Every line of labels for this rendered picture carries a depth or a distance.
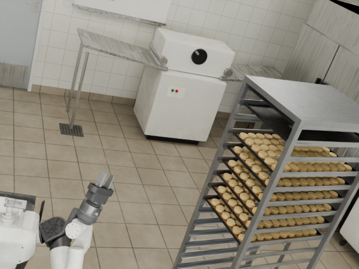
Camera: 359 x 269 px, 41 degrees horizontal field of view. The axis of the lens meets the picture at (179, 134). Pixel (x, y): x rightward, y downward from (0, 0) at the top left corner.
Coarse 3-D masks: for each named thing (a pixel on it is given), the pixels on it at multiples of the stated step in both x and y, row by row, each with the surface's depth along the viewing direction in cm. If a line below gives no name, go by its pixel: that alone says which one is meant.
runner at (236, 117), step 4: (236, 116) 257; (240, 116) 258; (244, 116) 259; (248, 116) 260; (252, 116) 262; (256, 116) 263; (236, 120) 255; (240, 120) 257; (244, 120) 258; (248, 120) 260; (252, 120) 262; (256, 120) 264; (260, 120) 265
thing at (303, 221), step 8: (224, 192) 273; (232, 200) 265; (232, 208) 262; (240, 208) 260; (240, 216) 254; (248, 216) 256; (320, 216) 278; (248, 224) 249; (264, 224) 255; (272, 224) 258; (280, 224) 261; (288, 224) 264; (296, 224) 267; (304, 224) 269; (312, 224) 272
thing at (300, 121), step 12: (300, 120) 213; (300, 132) 216; (288, 144) 219; (288, 156) 222; (276, 168) 225; (276, 180) 227; (264, 192) 232; (264, 204) 233; (252, 228) 239; (240, 252) 246
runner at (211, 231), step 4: (212, 228) 298; (216, 228) 300; (220, 228) 301; (224, 228) 303; (192, 232) 291; (196, 232) 293; (200, 232) 295; (204, 232) 296; (208, 232) 298; (212, 232) 299; (216, 232) 300; (220, 232) 302; (224, 232) 303; (228, 232) 304; (192, 236) 290
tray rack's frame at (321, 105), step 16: (256, 80) 246; (272, 80) 255; (272, 96) 230; (288, 96) 238; (304, 96) 246; (320, 96) 254; (336, 96) 264; (288, 112) 219; (304, 112) 223; (320, 112) 230; (336, 112) 238; (352, 112) 246; (352, 128) 231; (352, 192) 261; (336, 224) 271; (320, 256) 282
